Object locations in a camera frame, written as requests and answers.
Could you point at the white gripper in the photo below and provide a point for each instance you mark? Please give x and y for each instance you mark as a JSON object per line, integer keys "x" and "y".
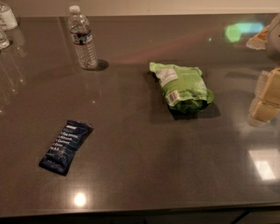
{"x": 279, "y": 41}

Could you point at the green rice chip bag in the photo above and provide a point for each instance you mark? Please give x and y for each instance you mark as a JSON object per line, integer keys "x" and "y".
{"x": 183, "y": 88}

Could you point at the clear plastic water bottle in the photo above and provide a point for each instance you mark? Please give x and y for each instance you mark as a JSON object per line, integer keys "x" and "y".
{"x": 81, "y": 35}

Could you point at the dark blue snack bar wrapper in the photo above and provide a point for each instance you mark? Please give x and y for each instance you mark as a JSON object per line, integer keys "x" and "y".
{"x": 64, "y": 148}

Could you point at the white pump sanitizer bottle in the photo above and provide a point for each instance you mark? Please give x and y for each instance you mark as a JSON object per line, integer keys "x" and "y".
{"x": 7, "y": 17}

